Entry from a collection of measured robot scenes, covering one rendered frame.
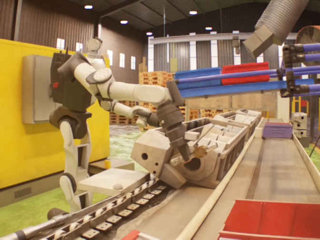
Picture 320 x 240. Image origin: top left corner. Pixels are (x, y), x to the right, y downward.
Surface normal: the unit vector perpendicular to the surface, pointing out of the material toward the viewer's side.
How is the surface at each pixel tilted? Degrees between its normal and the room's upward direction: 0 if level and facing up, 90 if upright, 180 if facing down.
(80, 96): 109
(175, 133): 90
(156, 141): 38
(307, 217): 88
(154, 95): 88
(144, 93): 88
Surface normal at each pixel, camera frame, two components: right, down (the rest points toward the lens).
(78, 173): 0.84, 0.28
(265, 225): -0.42, 0.04
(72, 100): -0.03, 0.39
